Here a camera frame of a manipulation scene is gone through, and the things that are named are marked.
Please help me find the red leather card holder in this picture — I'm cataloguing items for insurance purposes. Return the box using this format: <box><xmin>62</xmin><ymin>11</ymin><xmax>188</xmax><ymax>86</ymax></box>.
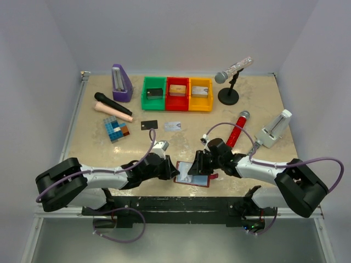
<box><xmin>173</xmin><ymin>161</ymin><xmax>218</xmax><ymax>188</ymax></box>

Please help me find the silver credit card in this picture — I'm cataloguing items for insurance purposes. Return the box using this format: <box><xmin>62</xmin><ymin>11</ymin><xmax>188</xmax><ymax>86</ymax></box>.
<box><xmin>164</xmin><ymin>122</ymin><xmax>182</xmax><ymax>132</ymax></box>

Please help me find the black credit card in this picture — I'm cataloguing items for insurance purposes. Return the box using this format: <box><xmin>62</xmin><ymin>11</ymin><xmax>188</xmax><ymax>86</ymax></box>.
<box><xmin>140</xmin><ymin>120</ymin><xmax>158</xmax><ymax>130</ymax></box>

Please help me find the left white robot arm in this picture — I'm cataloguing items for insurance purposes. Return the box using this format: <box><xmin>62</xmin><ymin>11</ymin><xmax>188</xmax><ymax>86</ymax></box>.
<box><xmin>35</xmin><ymin>153</ymin><xmax>179</xmax><ymax>212</ymax></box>

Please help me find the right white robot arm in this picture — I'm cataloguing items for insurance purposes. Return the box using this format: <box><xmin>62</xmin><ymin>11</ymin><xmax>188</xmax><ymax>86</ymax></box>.
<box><xmin>188</xmin><ymin>138</ymin><xmax>329</xmax><ymax>218</ymax></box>

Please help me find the silver card stack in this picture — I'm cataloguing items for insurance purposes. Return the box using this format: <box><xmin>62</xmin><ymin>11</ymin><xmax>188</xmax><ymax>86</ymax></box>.
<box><xmin>191</xmin><ymin>85</ymin><xmax>208</xmax><ymax>98</ymax></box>

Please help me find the black card stack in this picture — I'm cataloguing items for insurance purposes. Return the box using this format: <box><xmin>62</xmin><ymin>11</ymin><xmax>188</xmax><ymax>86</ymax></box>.
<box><xmin>146</xmin><ymin>88</ymin><xmax>163</xmax><ymax>100</ymax></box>

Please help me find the gold card stack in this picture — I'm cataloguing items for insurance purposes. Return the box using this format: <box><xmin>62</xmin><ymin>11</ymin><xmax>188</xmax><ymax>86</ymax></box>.
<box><xmin>169</xmin><ymin>84</ymin><xmax>186</xmax><ymax>97</ymax></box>

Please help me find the red glitter microphone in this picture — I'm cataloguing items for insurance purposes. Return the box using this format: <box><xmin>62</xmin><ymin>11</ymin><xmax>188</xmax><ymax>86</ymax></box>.
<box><xmin>226</xmin><ymin>110</ymin><xmax>250</xmax><ymax>148</ymax></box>

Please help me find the grey plastic strut piece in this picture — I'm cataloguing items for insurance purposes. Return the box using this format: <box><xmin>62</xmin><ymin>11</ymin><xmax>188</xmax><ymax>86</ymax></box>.
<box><xmin>248</xmin><ymin>140</ymin><xmax>263</xmax><ymax>155</ymax></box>

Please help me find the white metronome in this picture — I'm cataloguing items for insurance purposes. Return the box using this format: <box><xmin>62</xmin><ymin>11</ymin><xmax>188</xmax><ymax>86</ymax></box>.
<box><xmin>255</xmin><ymin>109</ymin><xmax>292</xmax><ymax>148</ymax></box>

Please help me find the blue building block stack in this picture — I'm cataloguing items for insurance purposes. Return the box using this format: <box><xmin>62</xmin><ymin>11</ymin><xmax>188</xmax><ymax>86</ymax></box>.
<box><xmin>103</xmin><ymin>116</ymin><xmax>130</xmax><ymax>143</ymax></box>

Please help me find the yellow plastic bin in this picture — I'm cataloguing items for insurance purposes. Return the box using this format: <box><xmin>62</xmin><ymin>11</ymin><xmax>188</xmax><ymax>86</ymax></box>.
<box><xmin>188</xmin><ymin>77</ymin><xmax>213</xmax><ymax>112</ymax></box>

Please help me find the green plastic bin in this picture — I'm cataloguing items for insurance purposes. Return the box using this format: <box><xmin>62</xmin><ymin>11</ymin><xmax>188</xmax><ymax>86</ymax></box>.
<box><xmin>141</xmin><ymin>76</ymin><xmax>166</xmax><ymax>111</ymax></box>

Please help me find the red plastic bin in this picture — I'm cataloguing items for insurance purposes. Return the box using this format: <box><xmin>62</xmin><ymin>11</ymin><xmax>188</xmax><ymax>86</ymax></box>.
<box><xmin>165</xmin><ymin>77</ymin><xmax>189</xmax><ymax>111</ymax></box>

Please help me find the black microphone stand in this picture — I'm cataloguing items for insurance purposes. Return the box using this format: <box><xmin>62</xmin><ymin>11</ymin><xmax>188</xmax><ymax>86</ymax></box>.
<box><xmin>218</xmin><ymin>69</ymin><xmax>243</xmax><ymax>106</ymax></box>

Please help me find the silver glitter microphone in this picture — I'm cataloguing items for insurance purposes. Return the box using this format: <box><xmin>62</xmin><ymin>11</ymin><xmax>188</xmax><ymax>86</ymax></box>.
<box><xmin>214</xmin><ymin>56</ymin><xmax>253</xmax><ymax>84</ymax></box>

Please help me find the pink microphone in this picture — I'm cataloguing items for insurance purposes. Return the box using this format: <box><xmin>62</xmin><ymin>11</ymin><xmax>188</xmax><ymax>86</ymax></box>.
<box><xmin>93</xmin><ymin>101</ymin><xmax>133</xmax><ymax>123</ymax></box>

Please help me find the purple metronome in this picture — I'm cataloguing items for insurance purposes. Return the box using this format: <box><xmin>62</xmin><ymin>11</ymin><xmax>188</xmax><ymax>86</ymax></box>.
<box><xmin>111</xmin><ymin>64</ymin><xmax>133</xmax><ymax>102</ymax></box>

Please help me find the black microphone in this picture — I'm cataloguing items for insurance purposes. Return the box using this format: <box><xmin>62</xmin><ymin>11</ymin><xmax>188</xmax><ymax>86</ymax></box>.
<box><xmin>94</xmin><ymin>92</ymin><xmax>132</xmax><ymax>116</ymax></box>

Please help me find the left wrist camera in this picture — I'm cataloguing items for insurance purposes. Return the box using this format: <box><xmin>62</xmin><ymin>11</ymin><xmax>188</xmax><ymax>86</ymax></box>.
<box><xmin>150</xmin><ymin>140</ymin><xmax>169</xmax><ymax>159</ymax></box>

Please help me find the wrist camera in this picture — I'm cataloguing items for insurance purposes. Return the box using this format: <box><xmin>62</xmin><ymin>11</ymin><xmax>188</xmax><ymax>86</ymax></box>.
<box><xmin>200</xmin><ymin>134</ymin><xmax>210</xmax><ymax>145</ymax></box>
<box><xmin>150</xmin><ymin>140</ymin><xmax>169</xmax><ymax>159</ymax></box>

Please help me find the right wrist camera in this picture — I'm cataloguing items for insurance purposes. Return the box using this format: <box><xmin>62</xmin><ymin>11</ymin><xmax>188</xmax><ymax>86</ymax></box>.
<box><xmin>200</xmin><ymin>134</ymin><xmax>210</xmax><ymax>145</ymax></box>

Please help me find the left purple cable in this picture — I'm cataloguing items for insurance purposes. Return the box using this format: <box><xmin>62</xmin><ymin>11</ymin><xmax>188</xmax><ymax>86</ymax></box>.
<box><xmin>35</xmin><ymin>128</ymin><xmax>157</xmax><ymax>203</ymax></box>

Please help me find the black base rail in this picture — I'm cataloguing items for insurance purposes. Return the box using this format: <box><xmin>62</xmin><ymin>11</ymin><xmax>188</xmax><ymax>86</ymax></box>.
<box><xmin>82</xmin><ymin>196</ymin><xmax>276</xmax><ymax>228</ymax></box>

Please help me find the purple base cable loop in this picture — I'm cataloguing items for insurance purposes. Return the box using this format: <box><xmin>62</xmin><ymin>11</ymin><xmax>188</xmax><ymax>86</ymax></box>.
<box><xmin>92</xmin><ymin>204</ymin><xmax>149</xmax><ymax>243</ymax></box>

